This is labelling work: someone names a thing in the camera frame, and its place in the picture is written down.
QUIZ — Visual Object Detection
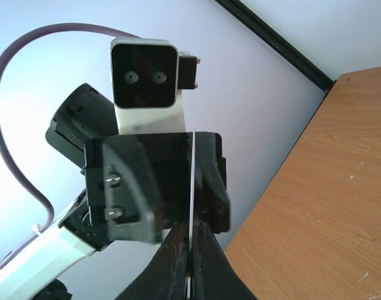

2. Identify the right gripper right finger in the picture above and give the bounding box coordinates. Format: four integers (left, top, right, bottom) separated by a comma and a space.
193, 222, 257, 299

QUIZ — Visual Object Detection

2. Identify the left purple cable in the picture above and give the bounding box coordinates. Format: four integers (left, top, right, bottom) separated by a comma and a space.
0, 22, 141, 276

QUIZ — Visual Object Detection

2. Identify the red white credit card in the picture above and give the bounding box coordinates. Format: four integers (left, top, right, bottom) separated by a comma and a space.
186, 128, 196, 299

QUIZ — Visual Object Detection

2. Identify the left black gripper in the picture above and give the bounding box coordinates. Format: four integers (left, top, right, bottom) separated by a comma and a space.
46, 84, 193, 250

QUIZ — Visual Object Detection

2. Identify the black aluminium frame rail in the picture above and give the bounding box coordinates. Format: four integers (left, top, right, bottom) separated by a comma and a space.
216, 0, 334, 93

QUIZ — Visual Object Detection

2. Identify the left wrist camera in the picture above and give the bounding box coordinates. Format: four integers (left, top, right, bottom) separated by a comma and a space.
110, 37, 200, 134

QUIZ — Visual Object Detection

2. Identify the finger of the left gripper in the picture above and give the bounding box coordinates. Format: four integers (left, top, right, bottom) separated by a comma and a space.
195, 132, 231, 233

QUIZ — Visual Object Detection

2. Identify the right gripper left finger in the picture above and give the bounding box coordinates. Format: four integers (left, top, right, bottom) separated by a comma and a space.
116, 222, 189, 300

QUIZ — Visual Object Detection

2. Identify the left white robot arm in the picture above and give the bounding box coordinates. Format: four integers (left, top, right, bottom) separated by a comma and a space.
0, 84, 233, 299

